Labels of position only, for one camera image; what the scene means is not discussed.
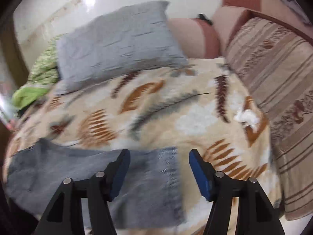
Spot grey denim pants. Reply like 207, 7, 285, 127
6, 139, 185, 229

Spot white crumpled tissue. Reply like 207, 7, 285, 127
234, 108, 260, 128

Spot beige leaf pattern blanket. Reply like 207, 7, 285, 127
4, 58, 282, 234

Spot green patterned quilt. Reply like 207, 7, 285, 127
12, 34, 62, 110

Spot brown striped cushion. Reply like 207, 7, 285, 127
226, 17, 312, 220

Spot pink brown sofa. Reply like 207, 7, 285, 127
168, 0, 312, 58

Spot grey quilted pillow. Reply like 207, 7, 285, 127
56, 1, 188, 94

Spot small black object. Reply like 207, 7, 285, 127
197, 14, 213, 25

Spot grey cloth on sofa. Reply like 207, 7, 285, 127
280, 0, 312, 25

